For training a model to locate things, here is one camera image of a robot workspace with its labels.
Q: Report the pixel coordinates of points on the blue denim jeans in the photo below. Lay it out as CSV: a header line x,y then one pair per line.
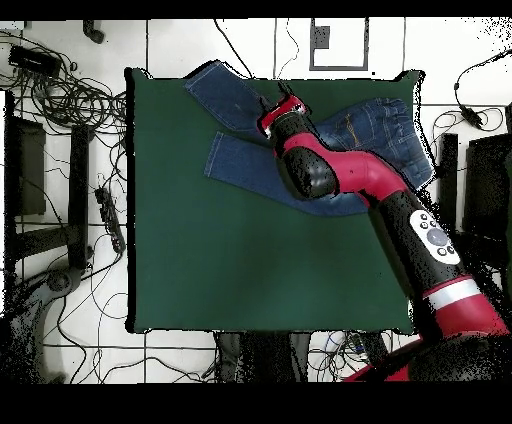
x,y
240,164

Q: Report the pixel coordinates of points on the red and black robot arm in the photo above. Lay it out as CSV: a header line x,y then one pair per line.
x,y
360,172

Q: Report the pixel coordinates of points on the small dark grey square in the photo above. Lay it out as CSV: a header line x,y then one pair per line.
x,y
320,38

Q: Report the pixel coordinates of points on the black stand bar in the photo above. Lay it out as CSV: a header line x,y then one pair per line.
x,y
78,192
450,160

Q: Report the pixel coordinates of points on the dark green table cloth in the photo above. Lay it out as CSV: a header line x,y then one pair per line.
x,y
180,260

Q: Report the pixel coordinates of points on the small black curved object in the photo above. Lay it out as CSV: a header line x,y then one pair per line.
x,y
95,35

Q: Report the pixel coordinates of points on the black power strip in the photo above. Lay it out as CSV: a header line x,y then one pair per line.
x,y
110,218

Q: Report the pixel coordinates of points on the black power adapter box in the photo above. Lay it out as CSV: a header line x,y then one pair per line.
x,y
34,60

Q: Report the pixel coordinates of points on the black bar device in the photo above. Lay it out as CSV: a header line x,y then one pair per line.
x,y
374,348

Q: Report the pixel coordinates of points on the dark grey stand foot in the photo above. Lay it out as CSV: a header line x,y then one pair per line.
x,y
58,282

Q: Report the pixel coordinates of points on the grey square frame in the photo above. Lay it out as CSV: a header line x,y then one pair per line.
x,y
339,68

